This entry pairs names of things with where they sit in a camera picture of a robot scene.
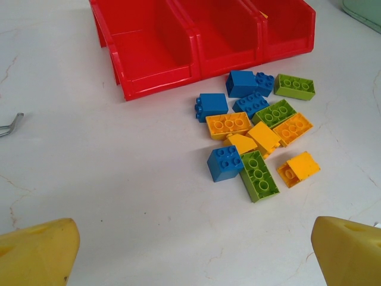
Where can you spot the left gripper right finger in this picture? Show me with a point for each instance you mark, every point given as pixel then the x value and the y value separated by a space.
pixel 351 256

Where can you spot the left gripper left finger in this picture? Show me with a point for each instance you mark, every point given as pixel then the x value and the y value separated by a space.
pixel 35 256

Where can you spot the green lego brick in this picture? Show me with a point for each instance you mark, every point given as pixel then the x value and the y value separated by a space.
pixel 294 87
pixel 259 177
pixel 274 112

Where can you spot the yellow sloped lego brick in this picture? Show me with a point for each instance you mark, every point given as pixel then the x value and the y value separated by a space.
pixel 241 143
pixel 263 137

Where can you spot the blue lego brick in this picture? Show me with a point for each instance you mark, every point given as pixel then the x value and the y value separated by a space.
pixel 224 164
pixel 241 83
pixel 212 105
pixel 265 83
pixel 251 105

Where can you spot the red plastic bin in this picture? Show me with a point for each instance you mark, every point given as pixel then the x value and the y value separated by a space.
pixel 226 38
pixel 285 29
pixel 149 53

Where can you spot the metal tongs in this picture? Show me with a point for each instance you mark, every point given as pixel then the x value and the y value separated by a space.
pixel 15 122

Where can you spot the mint green zipper bag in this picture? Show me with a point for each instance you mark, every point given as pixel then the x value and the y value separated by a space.
pixel 366 12

